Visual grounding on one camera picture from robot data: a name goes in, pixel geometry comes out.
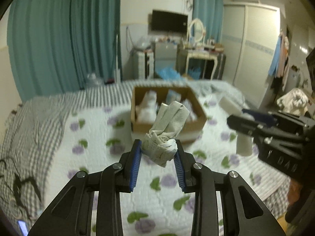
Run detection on pile of pale clothes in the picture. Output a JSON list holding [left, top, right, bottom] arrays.
[[277, 88, 309, 115]]

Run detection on dark suitcase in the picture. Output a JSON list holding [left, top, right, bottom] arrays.
[[214, 53, 226, 80]]

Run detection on pale grey cloth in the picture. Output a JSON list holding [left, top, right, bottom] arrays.
[[145, 100, 190, 168]]

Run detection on floral white quilt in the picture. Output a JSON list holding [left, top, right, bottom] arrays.
[[57, 81, 294, 236]]

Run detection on clear water bottle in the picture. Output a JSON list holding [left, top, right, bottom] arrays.
[[86, 73, 101, 88]]

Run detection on white louvred wardrobe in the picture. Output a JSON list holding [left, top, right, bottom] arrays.
[[223, 4, 281, 107]]

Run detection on silver small fridge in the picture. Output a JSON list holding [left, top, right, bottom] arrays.
[[155, 41, 178, 78]]

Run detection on teal curtain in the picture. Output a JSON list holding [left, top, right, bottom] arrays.
[[193, 0, 224, 49], [7, 0, 75, 103], [70, 0, 123, 89]]

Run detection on white dressing table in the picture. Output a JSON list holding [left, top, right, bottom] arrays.
[[183, 44, 220, 79]]

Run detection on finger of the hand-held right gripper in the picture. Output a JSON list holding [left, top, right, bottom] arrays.
[[242, 108, 278, 126], [226, 114, 273, 139]]

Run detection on black wall television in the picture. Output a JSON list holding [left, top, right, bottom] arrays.
[[151, 9, 189, 34]]

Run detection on clear plastic bag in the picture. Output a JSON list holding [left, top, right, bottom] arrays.
[[136, 36, 154, 50]]

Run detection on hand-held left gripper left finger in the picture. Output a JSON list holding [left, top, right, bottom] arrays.
[[29, 139, 143, 236]]

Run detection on hanging black cable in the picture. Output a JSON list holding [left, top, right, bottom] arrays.
[[125, 26, 135, 53]]

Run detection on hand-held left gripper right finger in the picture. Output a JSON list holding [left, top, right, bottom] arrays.
[[173, 140, 283, 236]]

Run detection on smartphone with lit screen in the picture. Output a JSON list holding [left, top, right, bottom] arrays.
[[17, 220, 29, 236]]

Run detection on white oval vanity mirror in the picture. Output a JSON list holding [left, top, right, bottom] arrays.
[[188, 18, 206, 44]]

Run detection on brown cardboard box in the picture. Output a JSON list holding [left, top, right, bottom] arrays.
[[130, 86, 208, 145]]

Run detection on white cloth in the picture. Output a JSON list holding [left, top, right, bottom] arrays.
[[219, 96, 254, 157]]

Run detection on white ribbed suitcase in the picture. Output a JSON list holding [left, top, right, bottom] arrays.
[[133, 50, 155, 79]]

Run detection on hanging pale clothes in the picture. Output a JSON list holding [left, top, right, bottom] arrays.
[[278, 33, 291, 87]]

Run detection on blue plastic bag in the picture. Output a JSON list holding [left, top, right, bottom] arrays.
[[156, 66, 184, 80]]

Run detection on white socks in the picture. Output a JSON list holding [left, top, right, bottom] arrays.
[[135, 91, 158, 123]]

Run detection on hanging blue garment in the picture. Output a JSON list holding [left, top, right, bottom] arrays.
[[268, 36, 282, 77]]

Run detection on bed with floral quilt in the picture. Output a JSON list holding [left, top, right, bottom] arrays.
[[0, 79, 246, 236]]

